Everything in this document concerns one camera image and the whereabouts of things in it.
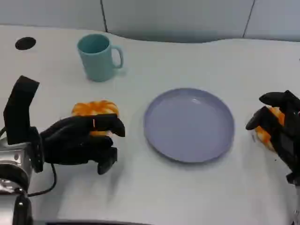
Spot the black table grommet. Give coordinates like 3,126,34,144
15,37,37,51

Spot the pale green mug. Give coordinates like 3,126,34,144
77,33,125,83

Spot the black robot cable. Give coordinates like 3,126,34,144
27,163,58,197

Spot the orange and white bread roll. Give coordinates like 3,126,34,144
71,100,120,137
254,105,286,152

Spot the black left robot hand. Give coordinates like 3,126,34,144
40,113,126,175

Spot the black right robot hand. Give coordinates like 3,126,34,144
245,90,300,174

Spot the lilac plate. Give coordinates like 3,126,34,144
143,88,235,164

